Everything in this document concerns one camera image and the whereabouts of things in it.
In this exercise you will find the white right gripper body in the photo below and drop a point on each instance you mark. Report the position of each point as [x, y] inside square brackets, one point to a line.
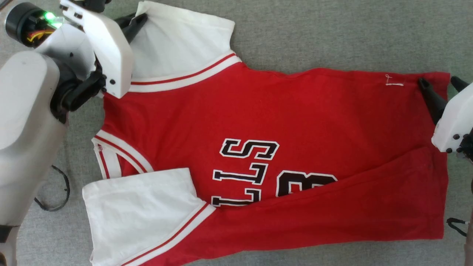
[456, 118]

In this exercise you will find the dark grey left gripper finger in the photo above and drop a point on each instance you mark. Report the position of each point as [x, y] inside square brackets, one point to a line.
[132, 26]

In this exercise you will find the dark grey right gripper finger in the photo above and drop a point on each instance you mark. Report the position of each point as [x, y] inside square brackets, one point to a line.
[458, 83]
[433, 101]

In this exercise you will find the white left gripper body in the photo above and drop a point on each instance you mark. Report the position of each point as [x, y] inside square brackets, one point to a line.
[111, 55]

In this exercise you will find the red and white jersey shirt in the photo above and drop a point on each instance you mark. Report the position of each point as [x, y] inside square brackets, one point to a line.
[295, 111]

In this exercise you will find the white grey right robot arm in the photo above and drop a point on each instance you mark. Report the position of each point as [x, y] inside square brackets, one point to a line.
[468, 149]

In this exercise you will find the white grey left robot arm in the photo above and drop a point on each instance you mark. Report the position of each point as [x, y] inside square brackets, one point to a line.
[26, 147]

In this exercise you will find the black cylinder with green light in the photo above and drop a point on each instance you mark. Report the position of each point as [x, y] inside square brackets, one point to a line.
[22, 22]

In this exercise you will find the grey fabric sofa seat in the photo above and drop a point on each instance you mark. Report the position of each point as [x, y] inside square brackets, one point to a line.
[332, 37]

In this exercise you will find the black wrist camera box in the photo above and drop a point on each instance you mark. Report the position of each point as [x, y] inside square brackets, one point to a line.
[94, 5]

